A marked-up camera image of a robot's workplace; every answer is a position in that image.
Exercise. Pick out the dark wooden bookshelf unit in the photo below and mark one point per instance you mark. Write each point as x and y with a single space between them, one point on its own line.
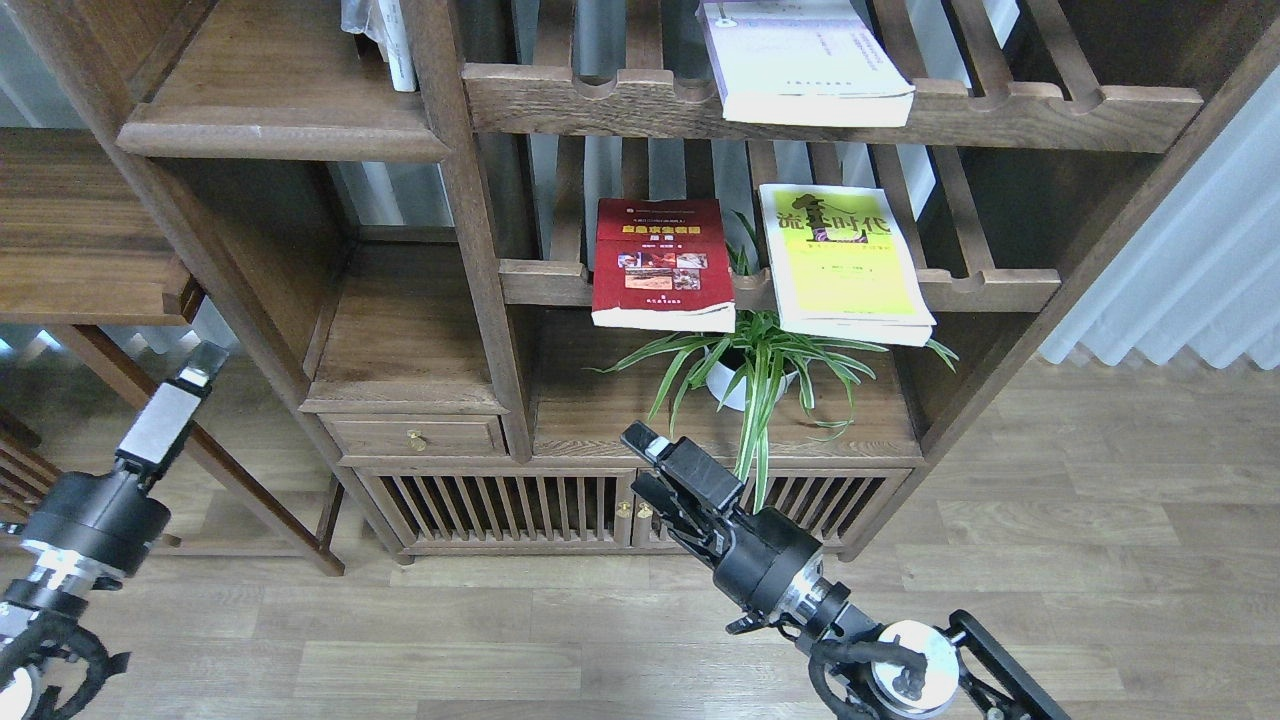
427 253

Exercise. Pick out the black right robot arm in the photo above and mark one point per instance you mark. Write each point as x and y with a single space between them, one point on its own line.
862 669

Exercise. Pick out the white curtain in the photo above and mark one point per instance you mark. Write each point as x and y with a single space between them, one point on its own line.
1201 274

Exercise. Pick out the green spider plant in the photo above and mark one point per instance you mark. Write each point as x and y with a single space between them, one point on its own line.
763 359

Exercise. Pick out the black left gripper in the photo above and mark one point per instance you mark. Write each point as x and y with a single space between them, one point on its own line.
102 528

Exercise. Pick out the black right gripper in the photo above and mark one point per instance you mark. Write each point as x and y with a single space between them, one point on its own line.
764 562

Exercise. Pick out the slatted cabinet door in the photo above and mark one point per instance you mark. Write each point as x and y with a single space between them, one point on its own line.
835 506
509 511

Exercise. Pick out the right slatted cabinet door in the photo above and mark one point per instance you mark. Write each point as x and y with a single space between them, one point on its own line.
835 506

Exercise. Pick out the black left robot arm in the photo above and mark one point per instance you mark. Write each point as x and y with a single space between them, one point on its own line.
52 666

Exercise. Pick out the red cover book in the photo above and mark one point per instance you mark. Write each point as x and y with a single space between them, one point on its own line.
662 265

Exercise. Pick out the small wooden drawer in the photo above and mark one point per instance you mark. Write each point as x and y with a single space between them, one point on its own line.
415 435

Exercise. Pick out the left slatted cabinet door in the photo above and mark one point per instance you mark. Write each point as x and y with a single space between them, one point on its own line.
509 511

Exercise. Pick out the white rolled papers in plastic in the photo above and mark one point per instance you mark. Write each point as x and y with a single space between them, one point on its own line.
383 23

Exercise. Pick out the white purple cover book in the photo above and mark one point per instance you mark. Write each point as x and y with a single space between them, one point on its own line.
802 63

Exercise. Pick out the wooden side table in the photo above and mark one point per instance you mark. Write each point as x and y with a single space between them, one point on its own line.
81 253

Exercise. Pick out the yellow green cover book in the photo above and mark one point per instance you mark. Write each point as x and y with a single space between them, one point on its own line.
841 267

